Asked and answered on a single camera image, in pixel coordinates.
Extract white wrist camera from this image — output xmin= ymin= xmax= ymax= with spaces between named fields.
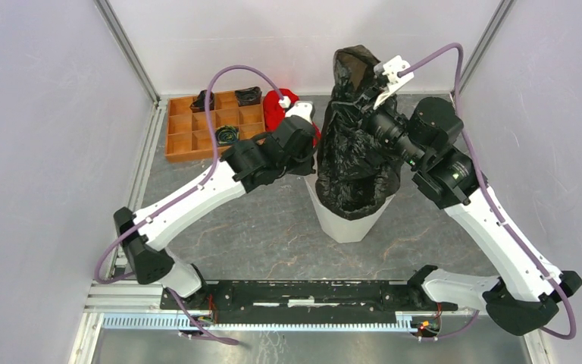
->
xmin=373 ymin=55 xmax=414 ymax=110
xmin=278 ymin=96 xmax=315 ymax=124

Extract aluminium corner post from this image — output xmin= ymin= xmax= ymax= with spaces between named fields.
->
xmin=94 ymin=0 xmax=161 ymax=105
xmin=457 ymin=0 xmax=516 ymax=93

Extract red cloth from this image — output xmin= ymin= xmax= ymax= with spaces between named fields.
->
xmin=262 ymin=88 xmax=321 ymax=146

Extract black plastic trash bag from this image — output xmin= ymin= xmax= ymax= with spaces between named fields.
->
xmin=315 ymin=45 xmax=402 ymax=221

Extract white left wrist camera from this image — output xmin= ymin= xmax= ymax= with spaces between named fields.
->
xmin=278 ymin=96 xmax=315 ymax=124

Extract white slotted cable duct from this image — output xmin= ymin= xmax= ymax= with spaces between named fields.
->
xmin=102 ymin=313 xmax=426 ymax=334

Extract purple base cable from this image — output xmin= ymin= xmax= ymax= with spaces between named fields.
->
xmin=418 ymin=309 xmax=480 ymax=343
xmin=165 ymin=288 xmax=242 ymax=347

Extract black green bag roll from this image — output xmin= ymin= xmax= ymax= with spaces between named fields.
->
xmin=214 ymin=125 xmax=239 ymax=147

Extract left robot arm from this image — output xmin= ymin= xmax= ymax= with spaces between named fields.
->
xmin=113 ymin=115 xmax=317 ymax=309

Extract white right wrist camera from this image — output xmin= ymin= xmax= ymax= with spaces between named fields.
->
xmin=373 ymin=55 xmax=414 ymax=110

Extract white plastic trash bin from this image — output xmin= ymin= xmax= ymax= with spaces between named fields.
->
xmin=304 ymin=174 xmax=395 ymax=243

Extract left aluminium corner post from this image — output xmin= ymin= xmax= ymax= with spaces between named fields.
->
xmin=94 ymin=0 xmax=161 ymax=105

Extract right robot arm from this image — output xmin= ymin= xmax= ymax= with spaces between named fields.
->
xmin=354 ymin=86 xmax=582 ymax=336

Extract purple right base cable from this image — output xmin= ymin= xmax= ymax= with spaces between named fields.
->
xmin=418 ymin=309 xmax=480 ymax=343

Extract black bag roll right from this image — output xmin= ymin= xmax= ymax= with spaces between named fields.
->
xmin=234 ymin=86 xmax=262 ymax=107

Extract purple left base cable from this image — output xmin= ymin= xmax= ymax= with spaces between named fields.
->
xmin=165 ymin=288 xmax=242 ymax=347

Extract right aluminium corner post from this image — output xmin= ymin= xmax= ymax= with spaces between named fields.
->
xmin=457 ymin=0 xmax=516 ymax=93

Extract black bag roll left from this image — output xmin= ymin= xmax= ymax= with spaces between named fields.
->
xmin=189 ymin=89 xmax=215 ymax=113

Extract wooden compartment tray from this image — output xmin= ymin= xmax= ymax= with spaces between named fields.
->
xmin=164 ymin=91 xmax=265 ymax=163

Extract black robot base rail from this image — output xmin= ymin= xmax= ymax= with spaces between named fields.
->
xmin=183 ymin=280 xmax=458 ymax=325

